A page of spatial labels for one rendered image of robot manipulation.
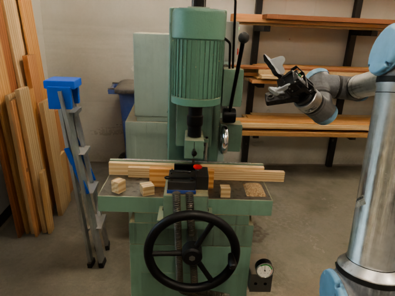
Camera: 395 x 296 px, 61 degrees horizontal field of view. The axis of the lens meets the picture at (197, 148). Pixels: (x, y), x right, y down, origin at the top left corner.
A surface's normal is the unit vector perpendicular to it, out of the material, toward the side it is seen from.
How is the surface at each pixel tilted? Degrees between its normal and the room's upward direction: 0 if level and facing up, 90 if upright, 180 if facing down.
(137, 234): 90
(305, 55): 90
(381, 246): 79
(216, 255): 90
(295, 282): 0
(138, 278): 90
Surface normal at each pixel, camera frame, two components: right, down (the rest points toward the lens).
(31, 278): 0.04, -0.94
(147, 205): 0.02, 0.33
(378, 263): -0.27, 0.12
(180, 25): -0.65, 0.23
